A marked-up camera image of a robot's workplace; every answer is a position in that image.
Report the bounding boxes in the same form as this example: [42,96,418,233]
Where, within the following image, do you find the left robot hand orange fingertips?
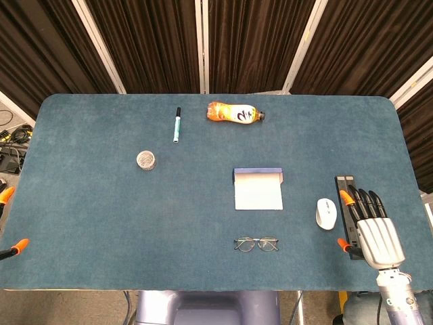
[0,186,30,261]

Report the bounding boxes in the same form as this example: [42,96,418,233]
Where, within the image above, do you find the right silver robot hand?
[337,185,406,271]

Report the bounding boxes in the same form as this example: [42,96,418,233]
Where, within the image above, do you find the white box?
[231,167,284,211]

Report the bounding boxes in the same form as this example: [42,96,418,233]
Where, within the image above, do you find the black-rimmed eyeglasses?
[233,236,280,253]

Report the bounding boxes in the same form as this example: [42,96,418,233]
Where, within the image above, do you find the black floor pedal box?
[0,144,26,175]

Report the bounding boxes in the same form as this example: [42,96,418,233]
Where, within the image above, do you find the white computer mouse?
[315,198,338,231]

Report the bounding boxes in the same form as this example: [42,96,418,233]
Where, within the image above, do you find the black power strip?
[334,175,368,261]

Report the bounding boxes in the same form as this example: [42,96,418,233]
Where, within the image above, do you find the teal grey bag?
[342,292,383,325]

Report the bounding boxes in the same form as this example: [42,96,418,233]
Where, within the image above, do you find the blue felt table mat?
[0,93,433,292]

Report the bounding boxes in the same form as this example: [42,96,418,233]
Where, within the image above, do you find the grey table leg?
[294,290,304,325]

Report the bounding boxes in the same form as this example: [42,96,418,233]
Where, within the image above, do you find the brown curtain screen panel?
[84,0,208,95]
[282,0,433,100]
[388,57,433,194]
[202,0,325,95]
[0,0,127,120]

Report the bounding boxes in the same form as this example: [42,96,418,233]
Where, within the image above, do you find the round metal mesh tin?
[136,150,158,172]

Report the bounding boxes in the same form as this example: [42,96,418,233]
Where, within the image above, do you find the teal marker black cap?
[173,107,183,144]

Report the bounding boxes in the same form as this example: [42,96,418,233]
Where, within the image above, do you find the purple robot torso base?
[134,290,282,325]

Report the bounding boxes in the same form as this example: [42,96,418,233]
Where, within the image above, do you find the orange drink bottle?
[206,101,267,125]

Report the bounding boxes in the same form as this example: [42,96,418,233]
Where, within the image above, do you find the yellow black cable bundle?
[0,123,35,144]

